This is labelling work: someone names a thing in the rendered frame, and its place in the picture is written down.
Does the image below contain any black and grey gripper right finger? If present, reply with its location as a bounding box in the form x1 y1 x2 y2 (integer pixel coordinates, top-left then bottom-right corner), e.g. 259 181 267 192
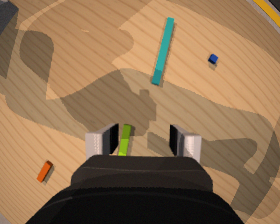
169 125 202 163

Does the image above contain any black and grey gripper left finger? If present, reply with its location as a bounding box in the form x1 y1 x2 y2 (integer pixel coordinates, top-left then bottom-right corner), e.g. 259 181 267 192
85 123 119 160

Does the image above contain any orange rod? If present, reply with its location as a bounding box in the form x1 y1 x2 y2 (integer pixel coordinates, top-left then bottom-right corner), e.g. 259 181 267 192
37 160 53 183

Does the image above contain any turquoise rod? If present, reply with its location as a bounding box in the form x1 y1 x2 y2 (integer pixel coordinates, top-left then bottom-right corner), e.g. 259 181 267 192
151 17 174 85

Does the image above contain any lime green rod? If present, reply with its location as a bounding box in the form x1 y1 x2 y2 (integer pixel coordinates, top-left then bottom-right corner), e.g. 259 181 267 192
119 124 132 156

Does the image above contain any small blue cube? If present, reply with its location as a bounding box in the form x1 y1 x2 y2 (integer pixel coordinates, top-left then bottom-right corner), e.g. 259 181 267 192
208 54 218 64

